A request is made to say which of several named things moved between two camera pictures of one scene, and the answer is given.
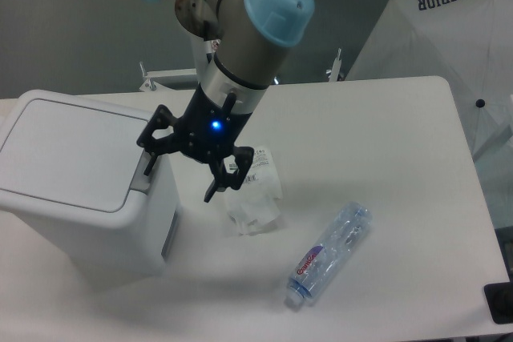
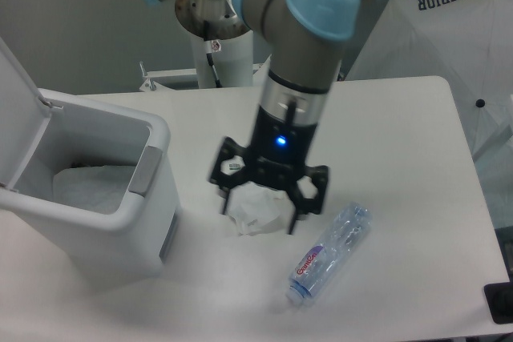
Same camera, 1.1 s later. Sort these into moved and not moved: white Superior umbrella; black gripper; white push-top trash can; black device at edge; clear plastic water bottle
Moved: black gripper; white push-top trash can
Not moved: white Superior umbrella; black device at edge; clear plastic water bottle
